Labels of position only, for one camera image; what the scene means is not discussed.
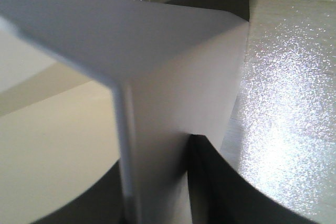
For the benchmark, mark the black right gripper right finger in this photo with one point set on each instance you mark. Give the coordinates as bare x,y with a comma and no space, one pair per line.
218,194

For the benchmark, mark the white paper trash bin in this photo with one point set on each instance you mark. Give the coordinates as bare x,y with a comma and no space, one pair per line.
173,71

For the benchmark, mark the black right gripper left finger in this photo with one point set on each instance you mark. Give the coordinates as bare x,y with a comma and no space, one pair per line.
101,203

